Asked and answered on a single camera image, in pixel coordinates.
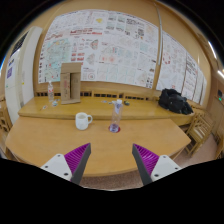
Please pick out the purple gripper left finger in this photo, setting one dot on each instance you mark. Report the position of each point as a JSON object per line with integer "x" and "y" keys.
{"x": 70, "y": 166}

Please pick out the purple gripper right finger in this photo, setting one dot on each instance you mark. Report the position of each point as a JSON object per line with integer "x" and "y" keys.
{"x": 152, "y": 167}

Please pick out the clear plastic water bottle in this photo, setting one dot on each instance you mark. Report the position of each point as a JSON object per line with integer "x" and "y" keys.
{"x": 117, "y": 112}

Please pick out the white ceramic mug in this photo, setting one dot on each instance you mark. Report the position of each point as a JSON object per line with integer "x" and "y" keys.
{"x": 82, "y": 120}

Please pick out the red round coaster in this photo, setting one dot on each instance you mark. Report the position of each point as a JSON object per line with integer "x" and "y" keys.
{"x": 114, "y": 129}

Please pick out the wooden chair right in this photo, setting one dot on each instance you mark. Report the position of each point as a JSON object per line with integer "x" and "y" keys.
{"x": 199, "y": 130}

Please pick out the wooden chair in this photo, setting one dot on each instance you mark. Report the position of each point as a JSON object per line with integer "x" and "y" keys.
{"x": 5, "y": 121}
{"x": 199, "y": 130}

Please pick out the small items on table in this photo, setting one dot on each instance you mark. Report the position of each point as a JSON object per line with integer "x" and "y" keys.
{"x": 126, "y": 103}

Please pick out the black backpack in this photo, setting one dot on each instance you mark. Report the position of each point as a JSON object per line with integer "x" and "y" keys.
{"x": 172, "y": 100}

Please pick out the wooden chair left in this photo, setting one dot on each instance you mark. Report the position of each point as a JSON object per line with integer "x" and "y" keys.
{"x": 5, "y": 121}

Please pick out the far clear plastic bottle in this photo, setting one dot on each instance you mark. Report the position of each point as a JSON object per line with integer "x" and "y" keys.
{"x": 50, "y": 91}

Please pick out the brown cardboard box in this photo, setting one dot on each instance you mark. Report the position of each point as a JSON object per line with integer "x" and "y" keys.
{"x": 70, "y": 83}

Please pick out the white standing air conditioner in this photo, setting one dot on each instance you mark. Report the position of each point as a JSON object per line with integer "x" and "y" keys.
{"x": 19, "y": 72}

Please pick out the large right wall poster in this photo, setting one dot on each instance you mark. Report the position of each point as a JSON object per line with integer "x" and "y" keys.
{"x": 179, "y": 71}

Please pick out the large wall poster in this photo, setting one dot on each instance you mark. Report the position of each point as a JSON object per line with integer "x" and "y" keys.
{"x": 111, "y": 47}
{"x": 179, "y": 71}

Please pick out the large left wall poster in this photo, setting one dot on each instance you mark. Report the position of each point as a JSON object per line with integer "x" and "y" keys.
{"x": 111, "y": 47}

